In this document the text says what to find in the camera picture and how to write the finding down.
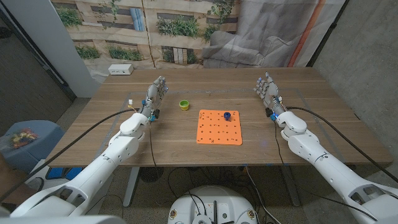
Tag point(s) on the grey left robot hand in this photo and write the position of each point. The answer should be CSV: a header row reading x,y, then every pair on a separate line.
x,y
153,96

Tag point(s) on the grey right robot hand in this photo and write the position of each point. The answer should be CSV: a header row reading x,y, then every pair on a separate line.
x,y
271,93

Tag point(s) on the blue peg toy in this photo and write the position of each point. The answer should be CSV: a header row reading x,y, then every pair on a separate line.
x,y
227,115

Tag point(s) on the orange peg board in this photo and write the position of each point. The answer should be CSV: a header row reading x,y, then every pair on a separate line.
x,y
217,133

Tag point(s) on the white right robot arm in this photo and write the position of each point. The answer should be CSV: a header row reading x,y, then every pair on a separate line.
x,y
335,174

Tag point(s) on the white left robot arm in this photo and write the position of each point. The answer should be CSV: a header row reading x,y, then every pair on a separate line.
x,y
93,174

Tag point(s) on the green and yellow cup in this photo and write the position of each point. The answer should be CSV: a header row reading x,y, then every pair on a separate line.
x,y
184,105

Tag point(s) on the white power outlet box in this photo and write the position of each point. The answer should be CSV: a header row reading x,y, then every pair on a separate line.
x,y
120,69

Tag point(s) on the printed backdrop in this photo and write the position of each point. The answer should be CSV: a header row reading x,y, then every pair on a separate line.
x,y
186,46

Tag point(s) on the black round floor disc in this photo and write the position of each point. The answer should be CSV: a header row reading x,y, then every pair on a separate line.
x,y
151,175

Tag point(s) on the black backdrop stand pole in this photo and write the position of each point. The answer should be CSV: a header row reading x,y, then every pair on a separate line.
x,y
327,34

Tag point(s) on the white table leg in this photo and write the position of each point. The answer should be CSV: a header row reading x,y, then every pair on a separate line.
x,y
290,189
130,189

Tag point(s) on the blue block on platform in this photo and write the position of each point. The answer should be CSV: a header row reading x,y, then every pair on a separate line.
x,y
62,173

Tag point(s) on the white robot torso base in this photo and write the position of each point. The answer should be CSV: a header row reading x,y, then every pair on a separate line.
x,y
213,205

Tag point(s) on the bag of colourful toys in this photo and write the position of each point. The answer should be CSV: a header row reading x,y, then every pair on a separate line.
x,y
23,138

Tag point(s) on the brown trouser leg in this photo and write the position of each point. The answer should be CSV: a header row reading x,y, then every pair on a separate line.
x,y
11,180

